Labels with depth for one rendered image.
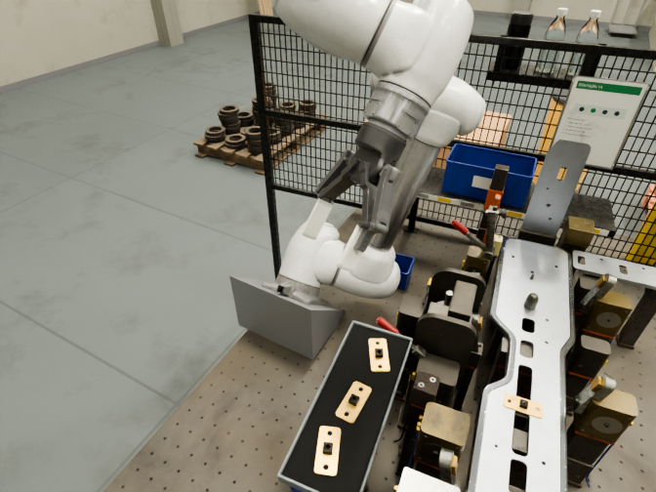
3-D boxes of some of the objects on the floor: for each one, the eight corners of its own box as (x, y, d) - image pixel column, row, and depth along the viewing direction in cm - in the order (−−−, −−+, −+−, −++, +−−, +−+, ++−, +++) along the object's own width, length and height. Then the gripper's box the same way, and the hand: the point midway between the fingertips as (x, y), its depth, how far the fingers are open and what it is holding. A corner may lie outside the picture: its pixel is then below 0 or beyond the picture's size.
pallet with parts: (191, 155, 418) (182, 110, 391) (267, 113, 500) (264, 74, 473) (262, 177, 384) (257, 130, 357) (331, 128, 466) (331, 87, 439)
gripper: (332, 110, 76) (278, 220, 79) (419, 132, 55) (343, 278, 59) (363, 129, 80) (311, 232, 83) (456, 156, 59) (382, 292, 63)
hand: (327, 246), depth 71 cm, fingers open, 13 cm apart
